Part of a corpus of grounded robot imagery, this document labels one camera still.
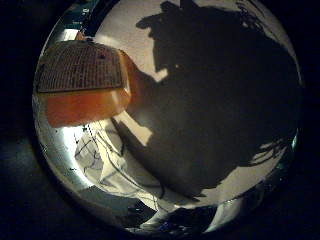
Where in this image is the white cloth with grid lines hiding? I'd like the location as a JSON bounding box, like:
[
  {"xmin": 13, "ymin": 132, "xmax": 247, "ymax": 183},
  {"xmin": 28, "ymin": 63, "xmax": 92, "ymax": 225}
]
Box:
[{"xmin": 70, "ymin": 121, "xmax": 169, "ymax": 212}]

